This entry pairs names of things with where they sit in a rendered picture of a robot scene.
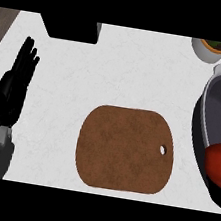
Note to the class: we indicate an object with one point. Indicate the white plant pot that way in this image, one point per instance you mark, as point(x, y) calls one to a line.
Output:
point(210, 50)

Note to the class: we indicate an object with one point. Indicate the grey pot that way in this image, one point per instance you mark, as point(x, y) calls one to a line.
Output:
point(217, 109)

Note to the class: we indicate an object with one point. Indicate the red bell pepper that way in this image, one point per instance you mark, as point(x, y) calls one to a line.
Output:
point(218, 164)

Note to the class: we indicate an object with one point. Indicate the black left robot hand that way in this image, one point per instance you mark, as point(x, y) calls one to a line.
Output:
point(15, 80)

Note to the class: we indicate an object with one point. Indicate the brown wooden cutting board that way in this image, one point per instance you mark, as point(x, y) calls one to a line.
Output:
point(125, 149)

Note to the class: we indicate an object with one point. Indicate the black appliance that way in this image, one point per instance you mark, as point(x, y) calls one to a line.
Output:
point(73, 29)

